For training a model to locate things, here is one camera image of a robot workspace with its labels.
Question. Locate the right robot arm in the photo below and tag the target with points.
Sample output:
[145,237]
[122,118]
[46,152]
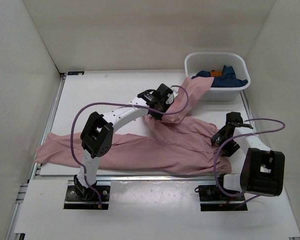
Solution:
[262,173]

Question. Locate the pink trousers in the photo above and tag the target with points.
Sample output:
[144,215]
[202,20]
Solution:
[180,144]

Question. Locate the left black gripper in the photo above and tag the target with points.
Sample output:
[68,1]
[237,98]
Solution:
[157,116]

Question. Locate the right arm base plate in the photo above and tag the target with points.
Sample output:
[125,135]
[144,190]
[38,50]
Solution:
[213,200]

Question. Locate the blue folded jeans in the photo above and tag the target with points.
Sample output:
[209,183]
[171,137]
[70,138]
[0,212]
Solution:
[226,78]

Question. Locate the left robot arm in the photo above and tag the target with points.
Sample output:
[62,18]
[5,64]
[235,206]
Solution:
[98,133]

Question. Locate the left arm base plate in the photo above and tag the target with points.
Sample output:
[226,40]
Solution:
[74,201]

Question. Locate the white plastic basket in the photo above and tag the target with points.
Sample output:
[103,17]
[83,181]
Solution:
[216,60]

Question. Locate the aluminium table frame rail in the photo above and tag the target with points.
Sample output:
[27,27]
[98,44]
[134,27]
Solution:
[38,212]

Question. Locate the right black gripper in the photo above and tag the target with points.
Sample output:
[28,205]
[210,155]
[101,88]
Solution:
[229,150]

